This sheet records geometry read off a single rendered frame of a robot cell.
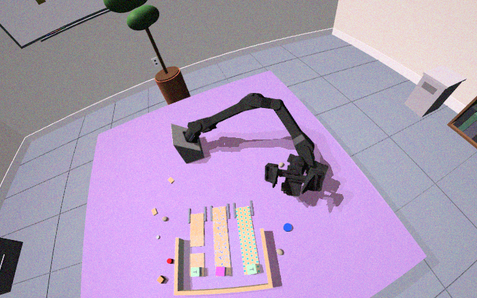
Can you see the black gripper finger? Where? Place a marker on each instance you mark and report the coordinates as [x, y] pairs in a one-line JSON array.
[[310, 182], [273, 175]]

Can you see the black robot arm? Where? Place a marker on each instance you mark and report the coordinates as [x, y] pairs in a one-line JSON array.
[[303, 144]]

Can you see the small tan cube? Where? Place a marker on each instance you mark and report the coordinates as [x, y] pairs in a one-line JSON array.
[[161, 279]]

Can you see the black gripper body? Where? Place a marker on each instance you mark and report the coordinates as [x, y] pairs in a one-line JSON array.
[[295, 173]]

